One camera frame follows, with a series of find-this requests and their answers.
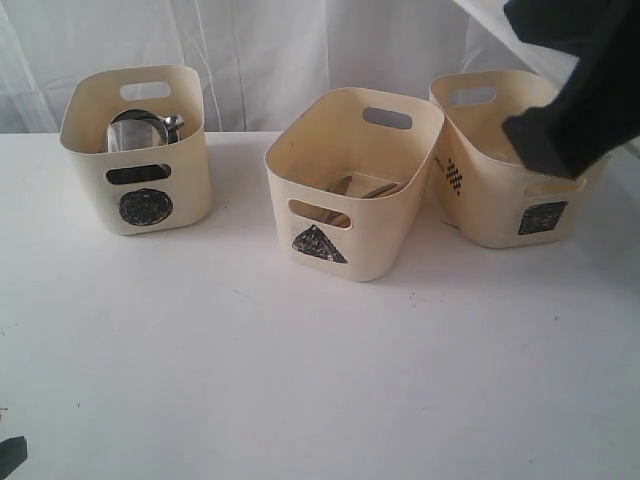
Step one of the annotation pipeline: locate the steel fork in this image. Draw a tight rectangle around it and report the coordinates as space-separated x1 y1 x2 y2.
309 212 352 229

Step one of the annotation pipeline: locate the white square plate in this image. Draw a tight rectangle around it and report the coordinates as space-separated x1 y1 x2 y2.
454 0 640 166

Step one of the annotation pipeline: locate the cream bin with triangle mark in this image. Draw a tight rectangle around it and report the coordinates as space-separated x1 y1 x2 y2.
264 87 445 281

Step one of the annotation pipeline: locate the steel knife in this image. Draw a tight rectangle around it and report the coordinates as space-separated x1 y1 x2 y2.
327 175 353 195

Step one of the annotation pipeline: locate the steel spoon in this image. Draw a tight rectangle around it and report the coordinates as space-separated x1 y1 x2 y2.
362 183 397 199

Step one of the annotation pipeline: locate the steel mug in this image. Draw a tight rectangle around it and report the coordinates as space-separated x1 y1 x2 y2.
102 109 184 153

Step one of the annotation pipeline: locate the cream bin with square mark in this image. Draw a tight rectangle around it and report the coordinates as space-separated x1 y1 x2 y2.
429 70 609 248

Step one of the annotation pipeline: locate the cream bin with circle mark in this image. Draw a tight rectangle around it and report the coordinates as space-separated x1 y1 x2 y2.
60 65 212 235

